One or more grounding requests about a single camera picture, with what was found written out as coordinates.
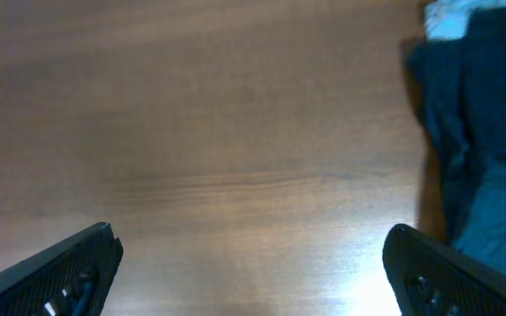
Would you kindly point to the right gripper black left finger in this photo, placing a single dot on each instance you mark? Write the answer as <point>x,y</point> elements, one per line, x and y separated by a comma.
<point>73,277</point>

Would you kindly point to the dark navy garment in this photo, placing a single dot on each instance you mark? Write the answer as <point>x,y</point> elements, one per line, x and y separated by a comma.
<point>463,83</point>

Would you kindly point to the light blue garment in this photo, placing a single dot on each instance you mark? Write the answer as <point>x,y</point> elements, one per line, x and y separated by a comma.
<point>448,19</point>

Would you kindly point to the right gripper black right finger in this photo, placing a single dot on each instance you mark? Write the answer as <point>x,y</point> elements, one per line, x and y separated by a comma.
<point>428,278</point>

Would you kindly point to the blue checked garment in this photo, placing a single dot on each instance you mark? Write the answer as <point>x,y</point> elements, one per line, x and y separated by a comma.
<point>482,235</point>

